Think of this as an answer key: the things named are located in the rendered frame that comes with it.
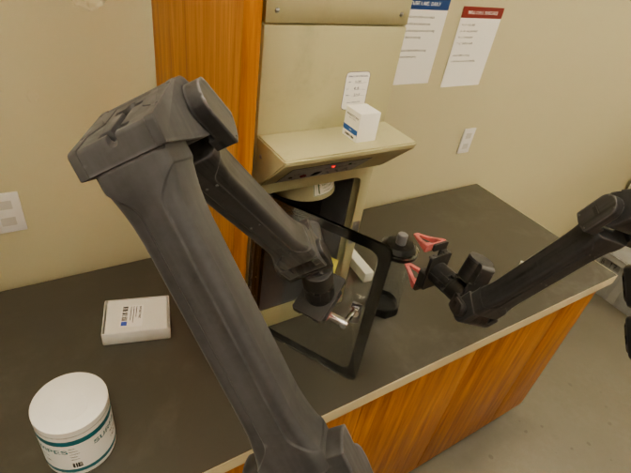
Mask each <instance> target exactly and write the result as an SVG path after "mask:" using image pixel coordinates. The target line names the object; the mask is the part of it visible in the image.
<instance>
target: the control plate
mask: <svg viewBox="0 0 631 473"><path fill-rule="evenodd" d="M370 159H372V158H367V159H361V160H350V161H344V162H338V163H333V164H326V165H320V166H315V167H309V168H302V169H297V170H292V171H291V172H290V173H288V174H287V175H285V176H284V177H282V178H281V179H279V180H278V181H277V182H283V181H287V180H293V179H299V178H300V176H301V175H306V177H310V176H315V175H312V174H313V173H315V172H321V171H322V172H321V173H319V174H318V175H325V174H326V172H327V171H329V174H331V173H337V172H336V171H335V170H337V169H339V170H338V171H339V172H343V171H345V170H346V169H345V168H347V167H348V168H347V171H348V170H352V169H353V168H355V167H357V166H359V165H360V164H362V163H364V162H366V161H368V160H370ZM351 162H353V163H352V164H349V163H351ZM334 165H336V166H335V167H332V166H334ZM289 177H292V178H290V179H288V178H289ZM277 182H276V183H277Z"/></svg>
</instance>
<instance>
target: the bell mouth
mask: <svg viewBox="0 0 631 473"><path fill-rule="evenodd" d="M334 189H335V187H334V182H329V183H324V184H318V185H314V186H308V187H303V188H297V189H293V190H287V191H278V192H275V193H276V194H277V195H279V196H282V197H284V198H286V199H289V200H294V201H301V202H313V201H319V200H322V199H325V198H327V197H329V196H330V195H332V193H333V192H334Z"/></svg>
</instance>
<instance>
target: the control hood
mask: <svg viewBox="0 0 631 473"><path fill-rule="evenodd" d="M342 131H343V127H334V128H325V129H317V130H301V131H293V132H285V133H276V134H268V135H259V136H258V137H257V147H256V161H255V174H254V179H255V180H256V181H257V182H258V183H259V185H261V186H262V185H268V184H273V183H276V182H277V181H278V180H279V179H281V178H282V177H284V176H285V175H287V174H288V173H290V172H291V171H292V170H297V169H302V168H309V167H315V166H320V165H326V164H333V163H338V162H344V161H350V160H361V159H367V158H372V159H370V160H368V161H366V162H364V163H362V164H360V165H359V166H357V167H355V168H353V169H352V170H355V169H361V168H365V167H371V166H377V165H381V164H383V163H385V162H387V161H389V160H392V159H394V158H396V157H398V156H400V155H401V154H403V153H405V152H407V151H409V150H410V149H412V148H414V147H415V145H416V144H417V143H416V142H415V141H413V140H412V139H410V138H409V137H407V136H406V135H405V134H404V133H402V132H401V131H399V130H397V129H395V128H394V127H392V126H391V125H389V124H388V123H386V122H385V121H384V122H379V123H378V127H377V135H376V139H375V141H368V142H361V143H354V142H353V141H352V140H350V139H349V138H348V137H346V136H345V135H344V134H343V133H342ZM277 183H278V182H277Z"/></svg>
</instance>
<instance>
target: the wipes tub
mask: <svg viewBox="0 0 631 473"><path fill-rule="evenodd" d="M29 419H30V421H31V423H32V426H33V429H34V431H35V434H36V436H37V439H38V442H39V444H40V446H41V449H42V451H43V454H44V456H45V459H46V461H47V463H48V465H49V466H50V468H51V469H52V470H54V471H55V472H57V473H85V472H88V471H90V470H92V469H94V468H96V467H97V466H99V465H100V464H101V463H103V462H104V461H105V460H106V458H107V457H108V456H109V455H110V453H111V452H112V450H113V448H114V446H115V440H116V433H115V422H114V417H113V412H112V407H111V403H110V398H109V394H108V389H107V387H106V385H105V383H104V382H103V380H102V379H100V378H99V377H98V376H96V375H94V374H90V373H71V374H64V375H61V376H58V377H57V378H55V379H53V380H52V381H50V382H48V383H47V384H46V385H44V386H43V387H42V388H41V389H40V390H39V391H38V392H37V393H36V395H35V396H34V398H33V400H32V402H31V404H30V406H29Z"/></svg>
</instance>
